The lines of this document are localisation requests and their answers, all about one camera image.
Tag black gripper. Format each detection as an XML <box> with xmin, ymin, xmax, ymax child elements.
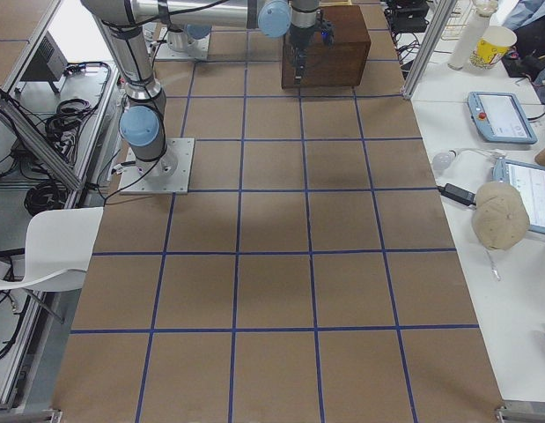
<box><xmin>287</xmin><ymin>26</ymin><xmax>315</xmax><ymax>84</ymax></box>

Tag dark wooden drawer cabinet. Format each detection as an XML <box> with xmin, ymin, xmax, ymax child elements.
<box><xmin>281</xmin><ymin>5</ymin><xmax>372</xmax><ymax>89</ymax></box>

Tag white light bulb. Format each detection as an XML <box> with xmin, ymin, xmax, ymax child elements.
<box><xmin>431</xmin><ymin>150</ymin><xmax>459</xmax><ymax>173</ymax></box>

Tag white paper roll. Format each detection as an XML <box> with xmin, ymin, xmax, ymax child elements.
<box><xmin>447</xmin><ymin>0</ymin><xmax>499</xmax><ymax>71</ymax></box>

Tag yellow paper popcorn cup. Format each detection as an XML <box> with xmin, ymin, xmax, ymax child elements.
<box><xmin>469</xmin><ymin>26</ymin><xmax>517</xmax><ymax>69</ymax></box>

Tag upper blue teach pendant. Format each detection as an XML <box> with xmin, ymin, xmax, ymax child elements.
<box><xmin>467</xmin><ymin>92</ymin><xmax>538</xmax><ymax>145</ymax></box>

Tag blue teach pendant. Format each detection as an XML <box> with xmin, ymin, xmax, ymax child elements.
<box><xmin>492</xmin><ymin>159</ymin><xmax>545</xmax><ymax>235</ymax></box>
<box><xmin>467</xmin><ymin>92</ymin><xmax>538</xmax><ymax>145</ymax></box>

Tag black power adapter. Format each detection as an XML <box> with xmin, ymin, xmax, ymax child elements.
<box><xmin>438</xmin><ymin>183</ymin><xmax>475</xmax><ymax>206</ymax></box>

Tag grey control box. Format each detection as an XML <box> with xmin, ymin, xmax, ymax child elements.
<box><xmin>21</xmin><ymin>32</ymin><xmax>68</xmax><ymax>94</ymax></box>

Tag beige baseball cap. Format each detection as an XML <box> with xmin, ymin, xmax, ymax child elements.
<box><xmin>472</xmin><ymin>182</ymin><xmax>530</xmax><ymax>250</ymax></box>

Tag lower blue teach pendant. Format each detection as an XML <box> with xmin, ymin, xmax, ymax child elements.
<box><xmin>492</xmin><ymin>159</ymin><xmax>545</xmax><ymax>235</ymax></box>

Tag white plastic chair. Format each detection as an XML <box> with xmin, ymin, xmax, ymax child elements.
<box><xmin>0</xmin><ymin>207</ymin><xmax>104</xmax><ymax>293</ymax></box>

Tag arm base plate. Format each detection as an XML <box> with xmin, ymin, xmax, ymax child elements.
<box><xmin>152</xmin><ymin>26</ymin><xmax>211</xmax><ymax>62</ymax></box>
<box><xmin>118</xmin><ymin>138</ymin><xmax>195</xmax><ymax>195</ymax></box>

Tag aluminium frame post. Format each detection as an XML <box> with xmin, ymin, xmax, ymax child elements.
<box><xmin>401</xmin><ymin>0</ymin><xmax>457</xmax><ymax>100</ymax></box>

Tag black coiled cables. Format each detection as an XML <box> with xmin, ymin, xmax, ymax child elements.
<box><xmin>44</xmin><ymin>98</ymin><xmax>99</xmax><ymax>152</ymax></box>

